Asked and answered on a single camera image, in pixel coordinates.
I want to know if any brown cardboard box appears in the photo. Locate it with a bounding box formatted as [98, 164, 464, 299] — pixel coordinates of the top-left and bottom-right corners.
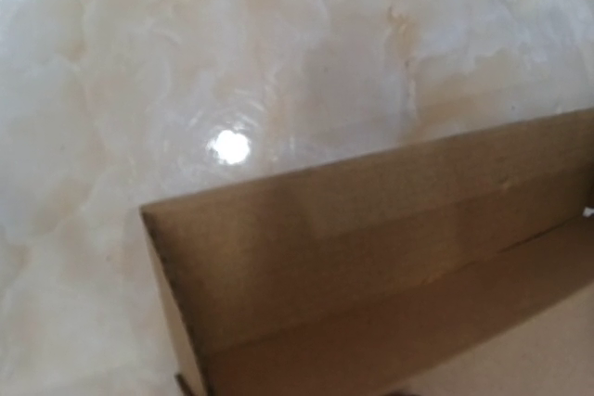
[141, 109, 593, 395]

